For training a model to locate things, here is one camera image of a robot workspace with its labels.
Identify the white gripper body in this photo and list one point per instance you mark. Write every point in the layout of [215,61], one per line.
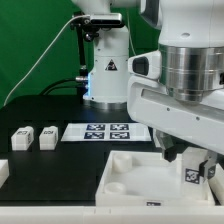
[201,124]

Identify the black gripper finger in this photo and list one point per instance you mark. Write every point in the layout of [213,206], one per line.
[166,144]
[207,168]

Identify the white square tabletop tray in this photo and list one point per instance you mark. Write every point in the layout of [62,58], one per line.
[147,179]

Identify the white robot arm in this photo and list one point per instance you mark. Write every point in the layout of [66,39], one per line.
[181,91]

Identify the white marker sheet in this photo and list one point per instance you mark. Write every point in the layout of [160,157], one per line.
[75,132]

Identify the grey mounted camera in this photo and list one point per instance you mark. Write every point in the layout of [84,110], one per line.
[106,20]

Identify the black camera stand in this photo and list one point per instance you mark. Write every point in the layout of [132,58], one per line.
[85,33]

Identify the white left wall block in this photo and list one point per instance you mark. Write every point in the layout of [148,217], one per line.
[4,171]

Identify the white front wall strip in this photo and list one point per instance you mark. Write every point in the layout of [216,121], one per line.
[111,215]

